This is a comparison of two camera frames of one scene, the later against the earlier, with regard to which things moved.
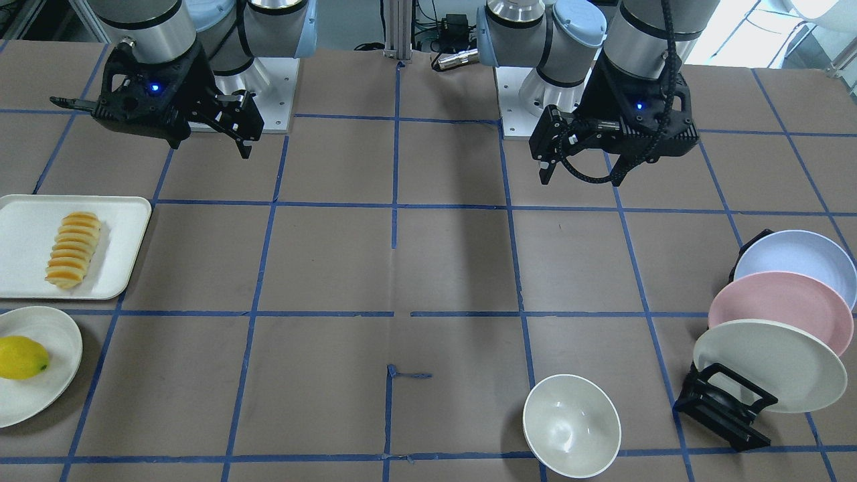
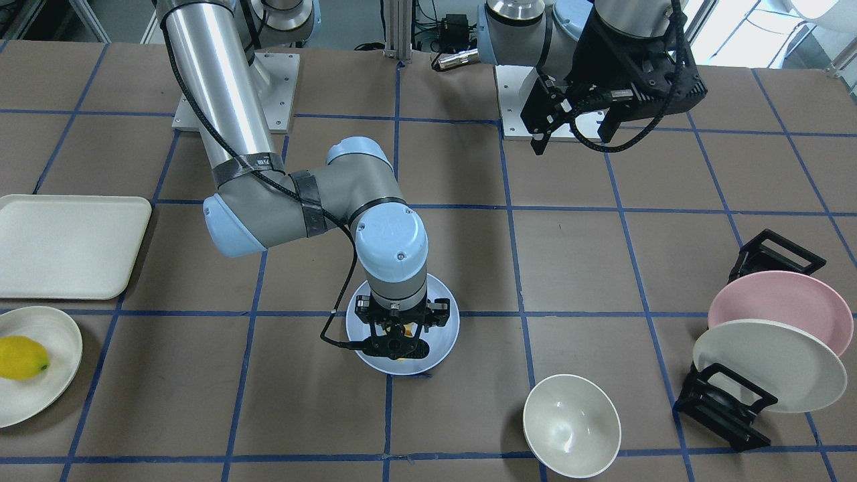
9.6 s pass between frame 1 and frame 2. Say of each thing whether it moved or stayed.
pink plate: stayed
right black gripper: moved
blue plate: moved
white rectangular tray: stayed
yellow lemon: stayed
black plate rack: stayed
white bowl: stayed
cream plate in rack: stayed
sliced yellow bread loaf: moved
